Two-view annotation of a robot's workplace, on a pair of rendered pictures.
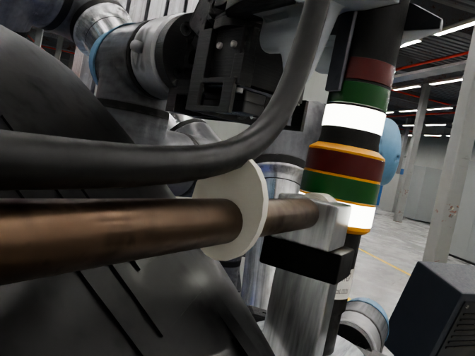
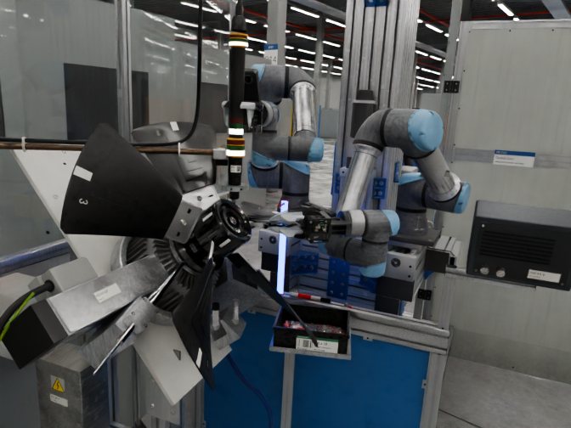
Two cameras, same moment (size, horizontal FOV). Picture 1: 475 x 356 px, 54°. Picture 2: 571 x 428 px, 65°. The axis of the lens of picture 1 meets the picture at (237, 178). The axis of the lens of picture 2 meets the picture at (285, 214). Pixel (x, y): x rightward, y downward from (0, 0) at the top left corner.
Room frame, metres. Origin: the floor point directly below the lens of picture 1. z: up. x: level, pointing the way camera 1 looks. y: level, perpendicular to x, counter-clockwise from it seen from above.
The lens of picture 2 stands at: (-0.34, -1.00, 1.48)
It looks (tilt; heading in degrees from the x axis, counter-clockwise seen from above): 13 degrees down; 51
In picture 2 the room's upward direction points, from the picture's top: 3 degrees clockwise
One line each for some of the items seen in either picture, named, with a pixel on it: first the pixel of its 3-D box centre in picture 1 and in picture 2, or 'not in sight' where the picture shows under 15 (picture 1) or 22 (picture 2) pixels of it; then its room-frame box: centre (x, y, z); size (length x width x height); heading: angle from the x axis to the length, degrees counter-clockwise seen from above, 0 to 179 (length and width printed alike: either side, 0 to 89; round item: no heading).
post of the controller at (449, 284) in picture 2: not in sight; (447, 297); (0.84, -0.35, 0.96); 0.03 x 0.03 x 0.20; 29
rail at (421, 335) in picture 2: not in sight; (308, 310); (0.63, 0.03, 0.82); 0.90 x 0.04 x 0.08; 119
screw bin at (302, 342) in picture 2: not in sight; (312, 329); (0.52, -0.11, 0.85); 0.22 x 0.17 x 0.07; 133
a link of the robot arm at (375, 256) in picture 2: not in sight; (368, 255); (0.65, -0.19, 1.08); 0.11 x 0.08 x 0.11; 100
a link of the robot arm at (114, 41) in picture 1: (139, 65); (265, 115); (0.49, 0.12, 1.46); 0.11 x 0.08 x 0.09; 39
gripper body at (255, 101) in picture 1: (232, 63); (250, 115); (0.36, 0.02, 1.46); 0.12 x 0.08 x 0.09; 39
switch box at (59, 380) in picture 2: not in sight; (73, 393); (-0.09, 0.13, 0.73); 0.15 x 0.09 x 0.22; 119
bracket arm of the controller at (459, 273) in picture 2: not in sight; (489, 277); (0.89, -0.44, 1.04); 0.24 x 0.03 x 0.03; 119
